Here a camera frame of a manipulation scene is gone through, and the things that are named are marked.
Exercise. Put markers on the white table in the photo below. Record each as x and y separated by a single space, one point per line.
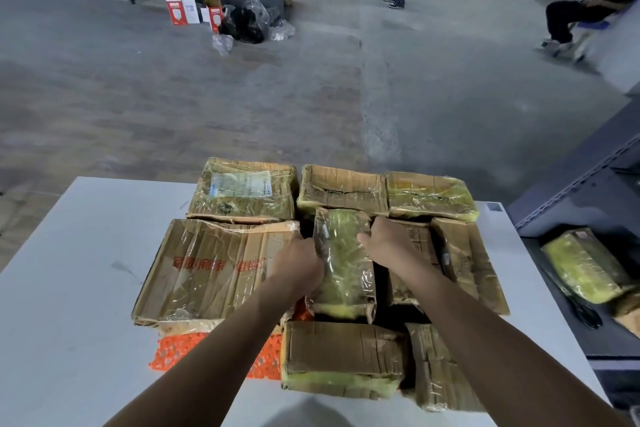
75 266

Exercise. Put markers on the yellow-green taped parcel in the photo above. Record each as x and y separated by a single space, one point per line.
430 196

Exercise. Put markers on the tall red white carton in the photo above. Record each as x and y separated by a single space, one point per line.
175 11

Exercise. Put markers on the person's left forearm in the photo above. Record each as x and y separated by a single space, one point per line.
200 371

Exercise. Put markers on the person's left hand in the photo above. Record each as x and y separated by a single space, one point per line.
297 269

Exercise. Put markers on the orange perforated plastic mat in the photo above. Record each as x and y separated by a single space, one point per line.
175 351

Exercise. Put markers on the clear plastic bag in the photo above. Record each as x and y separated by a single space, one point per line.
257 10
222 45
282 30

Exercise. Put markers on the taped parcel with white label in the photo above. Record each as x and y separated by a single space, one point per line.
240 191

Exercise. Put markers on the black rubbish bag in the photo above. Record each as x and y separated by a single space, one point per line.
245 29

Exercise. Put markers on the person's right forearm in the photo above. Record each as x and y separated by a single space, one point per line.
500 356

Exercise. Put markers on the blue plastic chair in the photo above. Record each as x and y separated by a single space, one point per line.
597 25

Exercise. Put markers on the yellow parcel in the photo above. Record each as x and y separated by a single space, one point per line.
585 266

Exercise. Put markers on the dark blue metal shelf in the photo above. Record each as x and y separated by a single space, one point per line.
565 181

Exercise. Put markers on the large taped carton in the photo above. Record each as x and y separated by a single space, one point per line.
200 271

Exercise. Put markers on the person's right hand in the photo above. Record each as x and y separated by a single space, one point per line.
392 244

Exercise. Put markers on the grey square table sticker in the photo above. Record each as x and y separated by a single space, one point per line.
494 206

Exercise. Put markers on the small red white carton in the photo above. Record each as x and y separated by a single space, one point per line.
216 20

